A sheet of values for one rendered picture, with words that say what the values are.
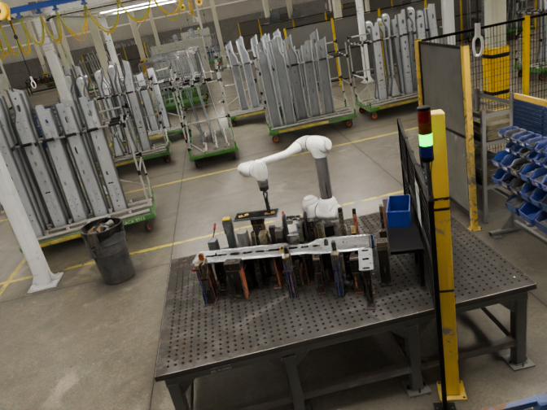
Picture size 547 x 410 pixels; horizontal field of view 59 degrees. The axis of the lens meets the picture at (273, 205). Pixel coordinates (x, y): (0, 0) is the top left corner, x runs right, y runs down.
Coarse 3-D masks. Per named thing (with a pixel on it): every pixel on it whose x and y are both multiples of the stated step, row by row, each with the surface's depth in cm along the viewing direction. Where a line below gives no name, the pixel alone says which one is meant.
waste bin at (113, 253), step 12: (84, 228) 575; (96, 228) 569; (108, 228) 571; (120, 228) 564; (84, 240) 563; (96, 240) 548; (108, 240) 554; (120, 240) 568; (96, 252) 561; (108, 252) 561; (120, 252) 570; (96, 264) 577; (108, 264) 567; (120, 264) 573; (132, 264) 593; (108, 276) 574; (120, 276) 577
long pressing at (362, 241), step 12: (336, 240) 362; (348, 240) 359; (360, 240) 355; (204, 252) 386; (216, 252) 382; (228, 252) 378; (240, 252) 374; (252, 252) 370; (264, 252) 366; (276, 252) 363; (300, 252) 356; (312, 252) 353; (324, 252) 349
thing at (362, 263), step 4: (368, 248) 342; (360, 252) 339; (364, 252) 338; (368, 252) 337; (372, 252) 336; (360, 256) 334; (364, 256) 333; (368, 256) 332; (372, 256) 331; (360, 260) 329; (364, 260) 328; (368, 260) 327; (372, 260) 326; (360, 264) 324; (364, 264) 323; (368, 264) 322; (372, 264) 321; (360, 268) 319; (368, 268) 318; (372, 268) 317
